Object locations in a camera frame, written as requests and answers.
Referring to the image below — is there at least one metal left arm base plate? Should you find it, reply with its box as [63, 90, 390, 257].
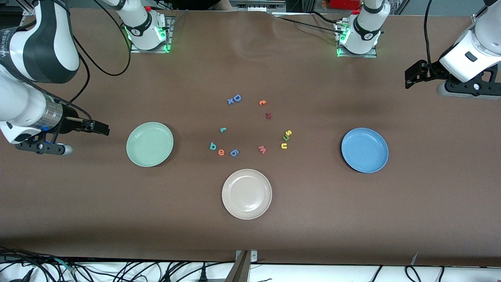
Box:
[337, 22, 378, 58]

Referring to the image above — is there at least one brown table cover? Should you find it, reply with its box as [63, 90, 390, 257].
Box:
[0, 8, 501, 268]

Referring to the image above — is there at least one grey support beam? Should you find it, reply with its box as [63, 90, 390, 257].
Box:
[225, 251, 251, 282]

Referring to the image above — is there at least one light green plate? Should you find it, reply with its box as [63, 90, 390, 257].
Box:
[126, 122, 174, 168]

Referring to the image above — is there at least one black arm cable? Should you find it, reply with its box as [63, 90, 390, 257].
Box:
[68, 0, 132, 122]
[424, 0, 436, 68]

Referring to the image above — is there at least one black cable on table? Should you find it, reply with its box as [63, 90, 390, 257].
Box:
[270, 11, 345, 36]

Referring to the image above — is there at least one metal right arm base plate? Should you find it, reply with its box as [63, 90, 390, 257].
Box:
[130, 16, 173, 53]

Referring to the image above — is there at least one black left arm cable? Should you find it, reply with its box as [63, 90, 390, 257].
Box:
[424, 0, 436, 68]

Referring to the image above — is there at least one red background box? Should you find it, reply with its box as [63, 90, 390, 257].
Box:
[329, 0, 361, 10]

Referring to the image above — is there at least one silver table edge bracket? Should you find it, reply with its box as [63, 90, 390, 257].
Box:
[236, 250, 258, 263]

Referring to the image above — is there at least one grey equipment rack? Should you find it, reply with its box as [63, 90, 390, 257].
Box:
[230, 0, 287, 12]

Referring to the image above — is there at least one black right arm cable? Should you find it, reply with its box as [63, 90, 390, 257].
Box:
[68, 0, 132, 122]

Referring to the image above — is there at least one teal floor cable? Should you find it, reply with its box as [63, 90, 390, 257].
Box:
[54, 258, 76, 273]

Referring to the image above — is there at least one beige plate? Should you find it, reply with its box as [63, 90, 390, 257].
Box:
[222, 169, 273, 220]

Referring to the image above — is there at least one blue plate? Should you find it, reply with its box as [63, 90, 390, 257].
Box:
[341, 128, 389, 174]

